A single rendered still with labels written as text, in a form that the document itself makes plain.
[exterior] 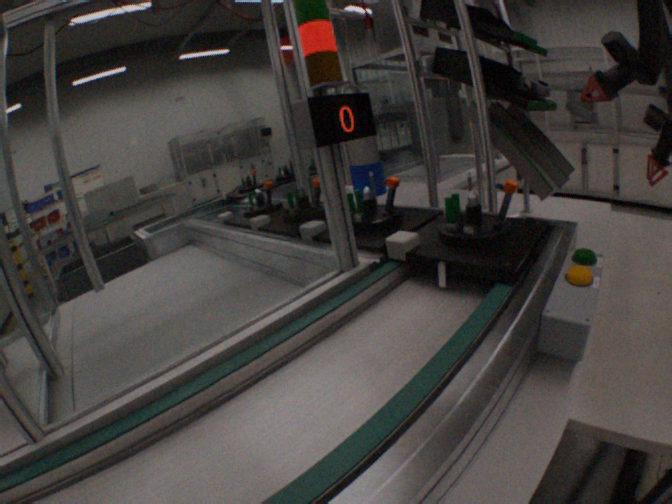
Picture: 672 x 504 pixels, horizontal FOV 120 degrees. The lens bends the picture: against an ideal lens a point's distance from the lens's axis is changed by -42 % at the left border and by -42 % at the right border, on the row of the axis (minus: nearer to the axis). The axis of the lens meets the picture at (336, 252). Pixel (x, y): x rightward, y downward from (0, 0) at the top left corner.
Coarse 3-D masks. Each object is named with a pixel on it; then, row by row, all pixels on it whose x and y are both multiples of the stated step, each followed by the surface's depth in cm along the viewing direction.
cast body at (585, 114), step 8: (576, 96) 59; (592, 96) 57; (568, 104) 64; (576, 104) 60; (584, 104) 58; (592, 104) 58; (576, 112) 61; (584, 112) 59; (592, 112) 57; (592, 120) 60
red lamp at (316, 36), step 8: (304, 24) 39; (312, 24) 39; (320, 24) 39; (328, 24) 40; (304, 32) 40; (312, 32) 40; (320, 32) 40; (328, 32) 40; (304, 40) 41; (312, 40) 40; (320, 40) 40; (328, 40) 40; (304, 48) 41; (312, 48) 41; (320, 48) 40; (328, 48) 41; (304, 56) 43
